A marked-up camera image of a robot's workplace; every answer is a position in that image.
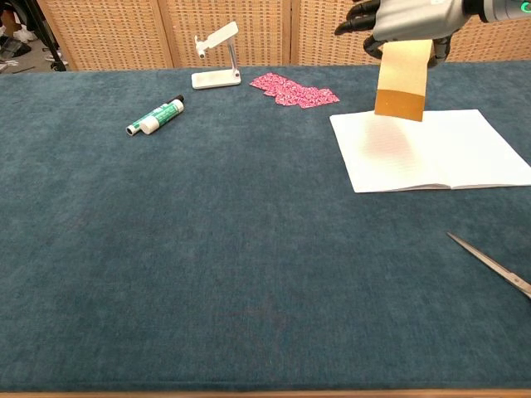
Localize black-handled steel scissors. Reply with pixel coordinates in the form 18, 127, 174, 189
446, 231, 531, 300

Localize white glue stick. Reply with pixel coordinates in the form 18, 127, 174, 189
139, 100, 186, 135

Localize pink patterned paper card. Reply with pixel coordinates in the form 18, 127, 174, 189
298, 86, 340, 109
250, 72, 291, 97

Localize pink patterned cloth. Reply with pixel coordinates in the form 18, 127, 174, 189
265, 82, 320, 107

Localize wicker folding screen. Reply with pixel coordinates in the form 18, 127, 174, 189
37, 0, 531, 71

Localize teal carpet table cover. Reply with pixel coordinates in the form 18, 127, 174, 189
0, 61, 531, 393

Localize white notebook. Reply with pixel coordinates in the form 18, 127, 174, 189
329, 108, 531, 194

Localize black tripod stand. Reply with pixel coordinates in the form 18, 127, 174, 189
24, 0, 70, 72

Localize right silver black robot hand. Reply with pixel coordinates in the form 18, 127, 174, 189
334, 0, 482, 68

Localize white phone stand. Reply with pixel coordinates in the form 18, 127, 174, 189
191, 21, 242, 91

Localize white shoe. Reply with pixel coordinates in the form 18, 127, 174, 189
12, 25, 38, 42

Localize green marker pen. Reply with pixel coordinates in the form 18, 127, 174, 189
125, 94, 185, 137

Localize brown card tag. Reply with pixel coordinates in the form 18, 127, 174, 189
374, 39, 433, 123

